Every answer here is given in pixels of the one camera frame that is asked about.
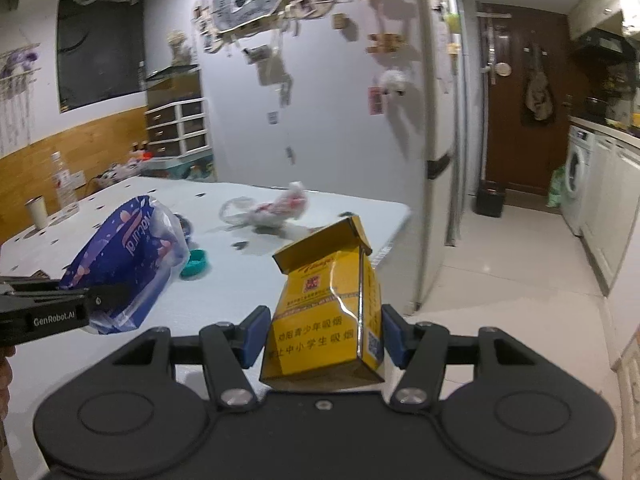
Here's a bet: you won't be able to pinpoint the black bin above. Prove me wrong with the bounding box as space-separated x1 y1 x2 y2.
475 182 506 219

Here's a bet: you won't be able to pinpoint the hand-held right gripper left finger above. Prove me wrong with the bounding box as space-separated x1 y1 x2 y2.
112 306 272 409

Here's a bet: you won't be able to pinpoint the clear plastic bottle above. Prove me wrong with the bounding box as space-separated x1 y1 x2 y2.
49 151 80 216

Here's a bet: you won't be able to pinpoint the flower vase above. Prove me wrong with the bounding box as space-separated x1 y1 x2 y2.
167 30 194 66

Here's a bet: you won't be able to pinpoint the black range hood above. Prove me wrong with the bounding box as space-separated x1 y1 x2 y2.
574 29 632 57

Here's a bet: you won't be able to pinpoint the wooden airplane decoration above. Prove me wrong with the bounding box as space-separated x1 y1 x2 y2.
366 33 404 56

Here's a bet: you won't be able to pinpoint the red and white plastic wrapper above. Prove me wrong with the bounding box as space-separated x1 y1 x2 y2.
220 181 311 236

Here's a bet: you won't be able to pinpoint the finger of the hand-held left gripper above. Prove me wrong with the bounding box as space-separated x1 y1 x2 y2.
0 276 132 312

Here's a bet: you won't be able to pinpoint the yellow cigarette box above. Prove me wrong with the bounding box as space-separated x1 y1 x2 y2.
259 214 387 392

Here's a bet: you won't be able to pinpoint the teal bottle cap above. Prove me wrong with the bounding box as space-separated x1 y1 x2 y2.
179 248 210 279

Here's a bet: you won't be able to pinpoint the white refrigerator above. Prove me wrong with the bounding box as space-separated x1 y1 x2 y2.
414 0 465 313

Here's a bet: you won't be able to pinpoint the paper cup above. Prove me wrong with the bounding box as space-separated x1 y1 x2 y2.
25 197 50 231

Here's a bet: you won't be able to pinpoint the white washing machine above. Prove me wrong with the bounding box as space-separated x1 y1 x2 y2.
561 125 597 237

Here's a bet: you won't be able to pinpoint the hanging cloth bag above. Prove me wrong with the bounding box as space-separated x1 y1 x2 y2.
522 44 556 124

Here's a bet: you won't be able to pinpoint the brown wooden door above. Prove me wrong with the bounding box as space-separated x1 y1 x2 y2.
474 0 597 200

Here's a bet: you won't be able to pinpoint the white kitchen wall cabinets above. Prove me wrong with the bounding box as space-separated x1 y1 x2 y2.
566 0 640 42

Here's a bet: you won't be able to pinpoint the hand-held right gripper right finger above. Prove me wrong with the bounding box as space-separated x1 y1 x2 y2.
381 305 538 409

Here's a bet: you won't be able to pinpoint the white and brown drawer chest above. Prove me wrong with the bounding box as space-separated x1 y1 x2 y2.
144 97 209 159

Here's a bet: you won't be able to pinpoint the white plush toy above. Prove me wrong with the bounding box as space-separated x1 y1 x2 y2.
378 69 414 97

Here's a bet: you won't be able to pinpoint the purple plastic bag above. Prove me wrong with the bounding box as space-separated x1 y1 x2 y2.
58 195 191 336

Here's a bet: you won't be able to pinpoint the green bag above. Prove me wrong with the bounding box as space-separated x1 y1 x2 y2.
545 165 566 209

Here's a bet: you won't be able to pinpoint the dark wall board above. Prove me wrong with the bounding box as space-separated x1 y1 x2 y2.
56 0 148 114

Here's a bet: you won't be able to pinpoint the white kitchen base cabinets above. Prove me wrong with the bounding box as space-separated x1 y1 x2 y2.
580 130 640 293

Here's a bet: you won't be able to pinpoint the purple flower wall hanging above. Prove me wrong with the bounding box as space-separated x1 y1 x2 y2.
0 47 42 157

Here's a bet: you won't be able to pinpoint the glass tank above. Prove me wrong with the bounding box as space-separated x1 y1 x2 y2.
144 63 204 109

